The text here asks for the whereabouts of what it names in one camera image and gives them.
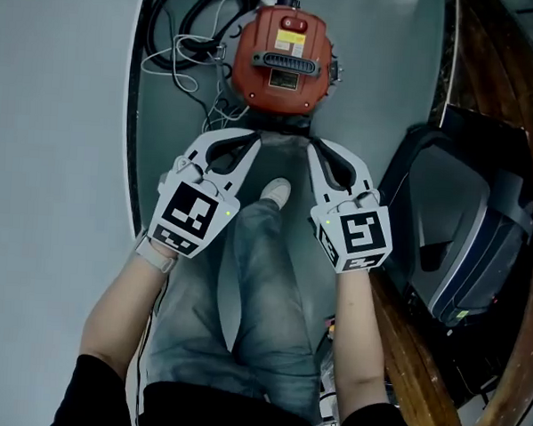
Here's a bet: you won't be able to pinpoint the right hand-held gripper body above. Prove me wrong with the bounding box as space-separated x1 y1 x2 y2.
307 178 396 277

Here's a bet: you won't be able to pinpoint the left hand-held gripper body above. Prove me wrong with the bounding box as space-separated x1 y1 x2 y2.
146 155 244 261

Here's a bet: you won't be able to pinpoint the person's left forearm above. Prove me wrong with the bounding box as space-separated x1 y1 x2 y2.
78 237 180 382

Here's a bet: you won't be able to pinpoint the person's right forearm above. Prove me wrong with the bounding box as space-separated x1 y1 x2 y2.
327 267 399 420

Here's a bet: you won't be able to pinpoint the person's white right shoe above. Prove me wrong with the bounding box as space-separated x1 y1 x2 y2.
259 176 294 211

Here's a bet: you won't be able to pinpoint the beige wrist watch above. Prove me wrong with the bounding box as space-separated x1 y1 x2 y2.
133 236 181 274

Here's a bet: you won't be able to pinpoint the red lid steel vacuum cleaner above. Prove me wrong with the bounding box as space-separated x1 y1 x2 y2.
211 0 348 140

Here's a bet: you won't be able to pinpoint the person's grey jeans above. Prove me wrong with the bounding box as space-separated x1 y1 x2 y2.
142 192 335 417

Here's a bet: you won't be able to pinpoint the dark wooden stair railing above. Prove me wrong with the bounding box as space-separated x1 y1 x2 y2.
360 0 533 426

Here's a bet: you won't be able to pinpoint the person's black shirt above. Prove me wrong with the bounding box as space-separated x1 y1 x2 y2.
48 351 428 426

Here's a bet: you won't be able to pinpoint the white power cable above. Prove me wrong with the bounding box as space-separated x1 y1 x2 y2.
136 0 257 134

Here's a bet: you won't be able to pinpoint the black vacuum hose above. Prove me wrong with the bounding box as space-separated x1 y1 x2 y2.
143 0 266 76

